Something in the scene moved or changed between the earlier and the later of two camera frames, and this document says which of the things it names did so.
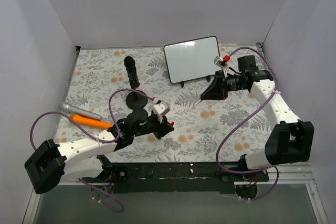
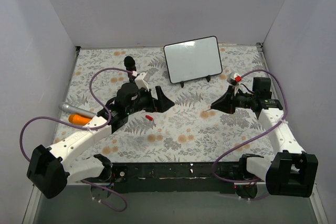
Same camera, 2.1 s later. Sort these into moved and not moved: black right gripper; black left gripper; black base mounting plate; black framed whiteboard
Moved: black left gripper; black right gripper
Not moved: black base mounting plate; black framed whiteboard
